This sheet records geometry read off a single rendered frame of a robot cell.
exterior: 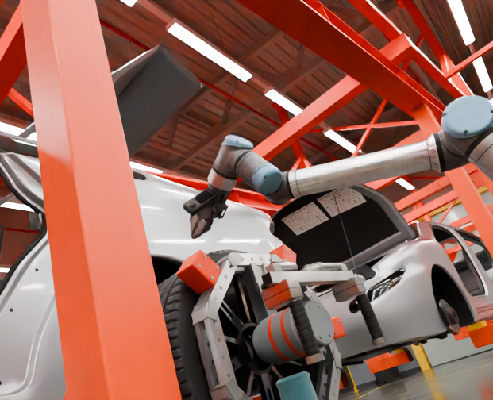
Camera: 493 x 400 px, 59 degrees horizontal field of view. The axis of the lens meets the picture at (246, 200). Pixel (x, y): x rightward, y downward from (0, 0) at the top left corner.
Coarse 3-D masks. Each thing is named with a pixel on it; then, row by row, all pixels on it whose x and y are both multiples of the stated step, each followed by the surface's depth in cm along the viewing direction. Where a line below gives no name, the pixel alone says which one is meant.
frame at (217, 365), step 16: (224, 256) 133; (240, 256) 134; (256, 256) 140; (272, 256) 146; (224, 272) 125; (224, 288) 122; (208, 304) 115; (208, 320) 112; (208, 336) 112; (208, 352) 113; (224, 352) 111; (336, 352) 144; (208, 368) 110; (224, 368) 108; (320, 368) 144; (336, 368) 141; (208, 384) 110; (224, 384) 106; (320, 384) 138; (336, 384) 136
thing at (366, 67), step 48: (0, 0) 348; (240, 0) 282; (288, 0) 293; (0, 48) 301; (336, 48) 352; (384, 48) 437; (432, 48) 712; (0, 96) 327; (336, 96) 469; (384, 96) 439; (432, 96) 514; (288, 144) 521; (240, 192) 593
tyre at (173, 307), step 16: (176, 272) 141; (160, 288) 136; (176, 288) 124; (176, 304) 119; (192, 304) 122; (176, 320) 116; (192, 320) 120; (176, 336) 114; (192, 336) 117; (176, 352) 111; (192, 352) 114; (176, 368) 110; (192, 368) 112; (192, 384) 109
